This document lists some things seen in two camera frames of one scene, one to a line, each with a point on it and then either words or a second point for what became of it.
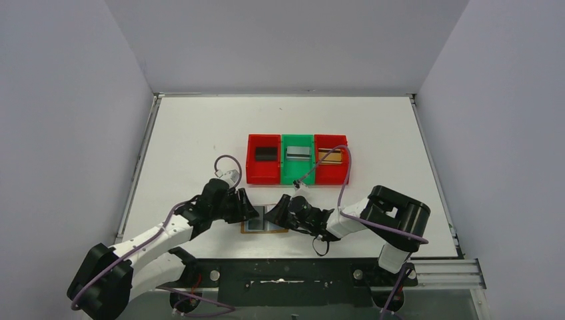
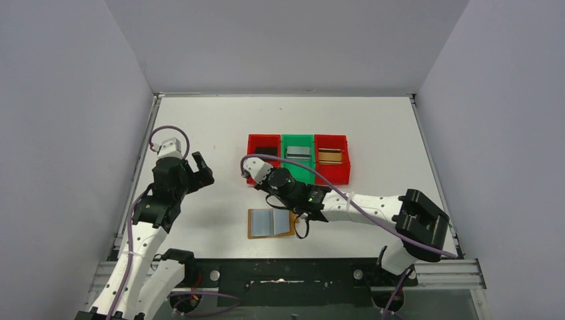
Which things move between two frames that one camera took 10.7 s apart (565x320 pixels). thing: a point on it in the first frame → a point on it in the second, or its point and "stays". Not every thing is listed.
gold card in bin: x=334 y=158 stays
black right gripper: x=283 y=212 → x=263 y=180
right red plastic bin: x=332 y=171 stays
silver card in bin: x=298 y=153 stays
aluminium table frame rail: x=462 y=274 stays
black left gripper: x=240 y=205 → x=191 y=177
